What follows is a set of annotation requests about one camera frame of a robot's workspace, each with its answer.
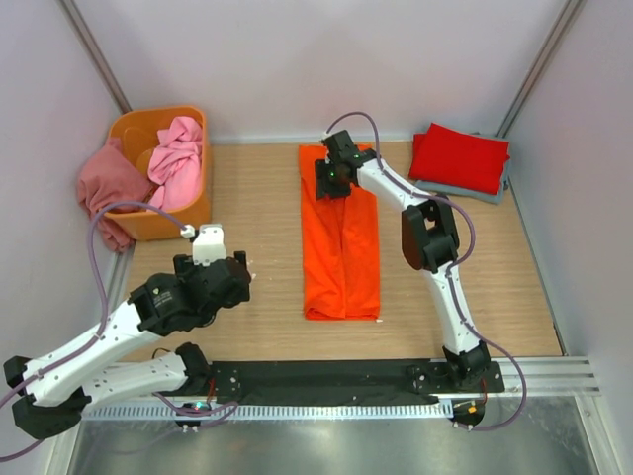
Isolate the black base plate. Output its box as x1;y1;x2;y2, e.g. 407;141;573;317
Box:
210;358;505;407

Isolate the corner aluminium post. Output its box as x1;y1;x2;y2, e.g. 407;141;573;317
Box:
496;0;587;139
56;0;133;114

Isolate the white slotted cable duct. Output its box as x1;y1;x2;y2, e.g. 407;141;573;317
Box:
83;400;453;422

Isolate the right corner aluminium post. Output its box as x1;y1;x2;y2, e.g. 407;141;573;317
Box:
496;0;587;139

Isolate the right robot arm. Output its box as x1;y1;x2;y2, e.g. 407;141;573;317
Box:
315;130;491;392

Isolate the folded red t-shirt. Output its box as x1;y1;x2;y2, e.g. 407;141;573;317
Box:
407;122;511;195

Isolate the light pink crumpled shirt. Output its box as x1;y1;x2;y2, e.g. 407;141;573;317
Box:
147;116;203;212

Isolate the dusty pink crumpled shirt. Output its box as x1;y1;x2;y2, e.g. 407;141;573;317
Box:
76;138;154;252

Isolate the orange t-shirt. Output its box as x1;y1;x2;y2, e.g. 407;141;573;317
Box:
298;144;381;321

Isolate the folded grey t-shirt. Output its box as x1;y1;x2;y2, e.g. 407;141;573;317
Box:
412;131;513;207

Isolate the orange plastic basket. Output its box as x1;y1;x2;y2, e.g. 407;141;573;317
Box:
108;106;211;227

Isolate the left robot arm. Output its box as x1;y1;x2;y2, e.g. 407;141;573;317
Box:
3;251;251;440

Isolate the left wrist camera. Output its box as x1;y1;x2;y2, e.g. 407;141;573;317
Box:
180;224;227;266

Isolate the left corner aluminium post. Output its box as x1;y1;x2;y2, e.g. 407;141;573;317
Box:
56;0;133;114

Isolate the aluminium rail frame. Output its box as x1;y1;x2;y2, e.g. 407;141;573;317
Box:
46;246;633;475

